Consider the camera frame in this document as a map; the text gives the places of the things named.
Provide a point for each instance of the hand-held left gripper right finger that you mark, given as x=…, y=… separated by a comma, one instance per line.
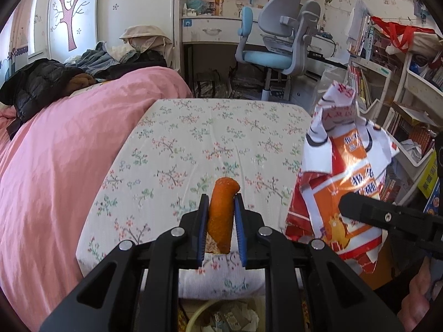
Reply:
x=240, y=235

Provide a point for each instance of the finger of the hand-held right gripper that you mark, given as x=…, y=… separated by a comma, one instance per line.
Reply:
x=387, y=216

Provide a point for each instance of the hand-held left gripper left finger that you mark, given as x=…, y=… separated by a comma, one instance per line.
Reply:
x=202, y=235

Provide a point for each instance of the long orange peel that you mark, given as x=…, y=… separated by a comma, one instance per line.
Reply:
x=221, y=211

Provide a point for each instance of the red white snack wrapper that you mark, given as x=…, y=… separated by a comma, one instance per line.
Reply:
x=346, y=152

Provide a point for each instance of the pale yellow waste bin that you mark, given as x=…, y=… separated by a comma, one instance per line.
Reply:
x=193, y=318

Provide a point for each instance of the person's right hand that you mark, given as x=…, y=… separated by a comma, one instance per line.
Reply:
x=417, y=301

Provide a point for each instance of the blue yellow printed box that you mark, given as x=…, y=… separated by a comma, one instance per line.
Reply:
x=431, y=179

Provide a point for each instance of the small white book rack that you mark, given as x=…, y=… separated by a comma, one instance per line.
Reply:
x=379, y=86

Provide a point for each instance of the tall white book rack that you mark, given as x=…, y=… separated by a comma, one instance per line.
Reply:
x=415, y=83

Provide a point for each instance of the translucent plastic bag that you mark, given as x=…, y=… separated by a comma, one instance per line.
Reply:
x=328, y=86

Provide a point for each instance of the white drawer cabinet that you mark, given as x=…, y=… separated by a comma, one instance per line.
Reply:
x=304, y=91

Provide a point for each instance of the silver bag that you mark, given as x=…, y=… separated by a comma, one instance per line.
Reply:
x=211, y=84
x=249, y=79

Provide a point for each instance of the pink blanket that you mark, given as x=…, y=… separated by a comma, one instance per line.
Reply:
x=69, y=162

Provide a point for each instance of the blue grey desk chair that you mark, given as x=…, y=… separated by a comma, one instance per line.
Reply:
x=270, y=58

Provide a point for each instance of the red bag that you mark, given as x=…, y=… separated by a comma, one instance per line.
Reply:
x=401, y=34

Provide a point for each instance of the black clothing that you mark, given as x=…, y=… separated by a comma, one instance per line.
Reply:
x=148, y=60

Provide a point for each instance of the yellow book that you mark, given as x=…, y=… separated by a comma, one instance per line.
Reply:
x=86, y=90

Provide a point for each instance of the row of upright books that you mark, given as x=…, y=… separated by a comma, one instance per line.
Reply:
x=363, y=31

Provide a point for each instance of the brown plush toy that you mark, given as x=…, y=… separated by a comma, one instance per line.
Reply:
x=81, y=82

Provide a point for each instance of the white cloth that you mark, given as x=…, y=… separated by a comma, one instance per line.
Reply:
x=121, y=52

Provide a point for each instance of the white desk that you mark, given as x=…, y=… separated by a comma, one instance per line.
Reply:
x=207, y=31

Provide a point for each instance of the beige cloth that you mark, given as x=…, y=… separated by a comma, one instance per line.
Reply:
x=145, y=34

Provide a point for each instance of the black down jacket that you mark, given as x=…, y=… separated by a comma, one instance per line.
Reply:
x=34, y=83

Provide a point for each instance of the pile of clothes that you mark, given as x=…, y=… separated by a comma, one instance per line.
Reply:
x=138, y=0

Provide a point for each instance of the pink tree decal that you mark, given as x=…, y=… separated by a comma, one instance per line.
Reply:
x=71, y=13

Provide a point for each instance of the printed curtain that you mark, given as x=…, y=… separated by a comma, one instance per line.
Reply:
x=17, y=38

